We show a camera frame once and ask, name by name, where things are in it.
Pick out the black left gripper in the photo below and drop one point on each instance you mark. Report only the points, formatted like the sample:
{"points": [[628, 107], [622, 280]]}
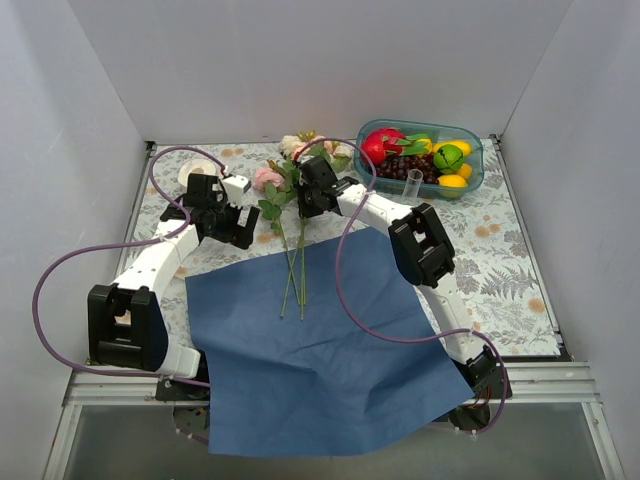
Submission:
{"points": [[232, 231]]}

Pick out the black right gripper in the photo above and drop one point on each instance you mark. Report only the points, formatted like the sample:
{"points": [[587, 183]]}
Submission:
{"points": [[307, 195]]}

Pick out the white rose stem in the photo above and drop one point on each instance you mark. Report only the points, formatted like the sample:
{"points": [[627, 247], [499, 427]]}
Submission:
{"points": [[306, 145]]}

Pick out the blue wrapping paper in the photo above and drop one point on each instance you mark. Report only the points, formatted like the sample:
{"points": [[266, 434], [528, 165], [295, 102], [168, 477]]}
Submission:
{"points": [[321, 386]]}

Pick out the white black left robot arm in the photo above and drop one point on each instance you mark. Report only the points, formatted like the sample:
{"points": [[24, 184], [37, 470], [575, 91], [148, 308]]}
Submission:
{"points": [[125, 324]]}

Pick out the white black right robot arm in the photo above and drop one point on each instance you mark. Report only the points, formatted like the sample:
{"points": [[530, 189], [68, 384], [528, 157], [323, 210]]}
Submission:
{"points": [[424, 256]]}

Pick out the clear glass vase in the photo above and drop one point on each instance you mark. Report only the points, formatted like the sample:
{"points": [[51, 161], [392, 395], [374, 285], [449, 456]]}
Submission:
{"points": [[412, 186]]}

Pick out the pink rose stem upper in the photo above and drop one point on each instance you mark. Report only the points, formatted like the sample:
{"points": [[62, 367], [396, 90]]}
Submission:
{"points": [[290, 216]]}

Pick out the pink rose stem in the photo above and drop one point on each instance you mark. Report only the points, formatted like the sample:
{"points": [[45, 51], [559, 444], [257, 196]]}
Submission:
{"points": [[277, 189], [290, 216]]}

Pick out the pink rose stem lower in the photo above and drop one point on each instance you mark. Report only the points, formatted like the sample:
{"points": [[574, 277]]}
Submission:
{"points": [[277, 189]]}

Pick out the green eucalyptus stem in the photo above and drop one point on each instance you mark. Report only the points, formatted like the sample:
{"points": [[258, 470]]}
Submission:
{"points": [[296, 276]]}

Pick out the wrapped toilet paper roll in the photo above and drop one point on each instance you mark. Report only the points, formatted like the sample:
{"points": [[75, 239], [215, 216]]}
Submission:
{"points": [[196, 166]]}

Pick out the red apple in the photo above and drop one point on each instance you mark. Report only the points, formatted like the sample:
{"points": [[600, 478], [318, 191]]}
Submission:
{"points": [[374, 148]]}

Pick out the dark purple grapes bunch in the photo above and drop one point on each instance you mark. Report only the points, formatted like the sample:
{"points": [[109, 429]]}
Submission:
{"points": [[397, 167]]}

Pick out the pink dragon fruit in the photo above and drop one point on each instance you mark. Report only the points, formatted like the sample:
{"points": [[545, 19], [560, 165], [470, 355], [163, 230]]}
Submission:
{"points": [[392, 141]]}

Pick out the yellow lemon front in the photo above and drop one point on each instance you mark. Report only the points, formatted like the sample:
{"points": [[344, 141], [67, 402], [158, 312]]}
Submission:
{"points": [[454, 181]]}

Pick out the yellow lemon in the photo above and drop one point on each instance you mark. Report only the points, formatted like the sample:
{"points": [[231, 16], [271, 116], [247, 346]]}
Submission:
{"points": [[454, 181], [464, 146], [465, 171]]}

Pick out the green lime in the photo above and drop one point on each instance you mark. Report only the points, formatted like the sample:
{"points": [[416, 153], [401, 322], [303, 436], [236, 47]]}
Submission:
{"points": [[448, 159]]}

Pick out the teal plastic fruit basket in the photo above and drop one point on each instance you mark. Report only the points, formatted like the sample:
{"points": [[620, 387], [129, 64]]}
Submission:
{"points": [[437, 133]]}

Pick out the yellow lemon right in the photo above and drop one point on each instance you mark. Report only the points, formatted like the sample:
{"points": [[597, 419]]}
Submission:
{"points": [[465, 171]]}

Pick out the yellow lemon top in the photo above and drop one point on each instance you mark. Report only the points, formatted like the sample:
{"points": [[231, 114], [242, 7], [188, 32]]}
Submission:
{"points": [[464, 146]]}

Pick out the floral patterned tablecloth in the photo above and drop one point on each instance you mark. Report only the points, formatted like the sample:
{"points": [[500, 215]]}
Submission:
{"points": [[496, 273]]}

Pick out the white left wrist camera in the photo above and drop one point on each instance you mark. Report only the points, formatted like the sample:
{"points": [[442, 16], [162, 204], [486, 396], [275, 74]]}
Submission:
{"points": [[235, 188]]}

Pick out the aluminium frame rail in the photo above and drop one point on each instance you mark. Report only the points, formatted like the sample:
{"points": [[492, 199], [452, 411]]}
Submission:
{"points": [[531, 382]]}

